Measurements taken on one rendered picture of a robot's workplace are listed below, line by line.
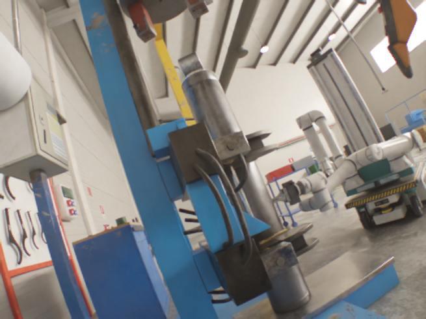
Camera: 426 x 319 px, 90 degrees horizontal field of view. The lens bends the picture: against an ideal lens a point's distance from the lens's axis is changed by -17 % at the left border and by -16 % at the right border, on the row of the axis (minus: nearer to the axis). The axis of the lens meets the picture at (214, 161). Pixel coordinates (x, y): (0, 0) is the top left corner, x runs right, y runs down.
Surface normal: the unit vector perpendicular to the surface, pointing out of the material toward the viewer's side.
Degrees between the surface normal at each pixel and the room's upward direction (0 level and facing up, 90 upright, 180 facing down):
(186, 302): 90
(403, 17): 90
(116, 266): 90
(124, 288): 90
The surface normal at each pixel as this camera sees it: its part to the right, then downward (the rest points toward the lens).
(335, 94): -0.73, 0.17
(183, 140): 0.14, -0.25
